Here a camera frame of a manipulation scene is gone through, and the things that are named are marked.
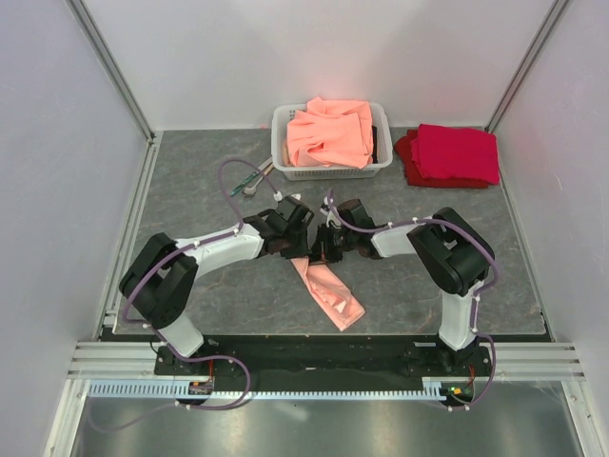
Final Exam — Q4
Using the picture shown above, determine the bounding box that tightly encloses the dark item in basket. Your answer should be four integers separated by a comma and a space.
371, 125, 379, 164

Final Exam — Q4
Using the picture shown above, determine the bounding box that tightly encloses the aluminium frame post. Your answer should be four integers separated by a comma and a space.
484, 0, 572, 133
66, 0, 156, 143

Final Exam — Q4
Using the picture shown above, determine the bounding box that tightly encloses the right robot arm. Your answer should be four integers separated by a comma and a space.
309, 197, 498, 375

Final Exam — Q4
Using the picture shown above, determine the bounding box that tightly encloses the light pink satin napkin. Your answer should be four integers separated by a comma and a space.
291, 258, 365, 331

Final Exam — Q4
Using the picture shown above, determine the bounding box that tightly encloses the white slotted cable duct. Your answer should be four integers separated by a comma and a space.
88, 379, 458, 402

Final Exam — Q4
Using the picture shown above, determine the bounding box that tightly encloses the left aluminium frame post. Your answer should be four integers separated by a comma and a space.
66, 0, 156, 143

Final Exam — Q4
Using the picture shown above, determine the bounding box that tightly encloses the wooden utensil in basket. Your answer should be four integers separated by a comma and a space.
282, 141, 291, 167

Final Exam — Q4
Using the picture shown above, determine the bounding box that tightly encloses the green handled knife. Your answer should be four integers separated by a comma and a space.
229, 158, 272, 197

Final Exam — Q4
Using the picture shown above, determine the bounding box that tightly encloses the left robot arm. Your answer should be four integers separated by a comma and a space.
119, 196, 313, 374

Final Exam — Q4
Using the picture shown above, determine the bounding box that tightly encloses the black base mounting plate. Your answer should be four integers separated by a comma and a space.
154, 332, 496, 385

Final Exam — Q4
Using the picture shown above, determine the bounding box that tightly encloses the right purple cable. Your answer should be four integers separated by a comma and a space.
325, 189, 501, 413

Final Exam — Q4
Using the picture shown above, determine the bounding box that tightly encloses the white plastic basket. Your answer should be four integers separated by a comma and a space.
270, 102, 393, 181

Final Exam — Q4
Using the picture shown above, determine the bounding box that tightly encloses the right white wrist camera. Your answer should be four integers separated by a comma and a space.
320, 196, 342, 229

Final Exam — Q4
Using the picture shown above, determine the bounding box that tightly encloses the salmon pink cloth pile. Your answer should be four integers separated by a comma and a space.
285, 97, 374, 169

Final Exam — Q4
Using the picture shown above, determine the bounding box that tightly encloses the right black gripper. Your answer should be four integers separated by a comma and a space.
303, 224, 357, 267

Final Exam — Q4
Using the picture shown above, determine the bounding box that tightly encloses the right aluminium frame post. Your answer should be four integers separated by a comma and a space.
484, 0, 572, 133

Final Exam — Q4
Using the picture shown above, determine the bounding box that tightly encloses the red folded cloth stack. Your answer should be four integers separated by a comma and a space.
394, 124, 501, 189

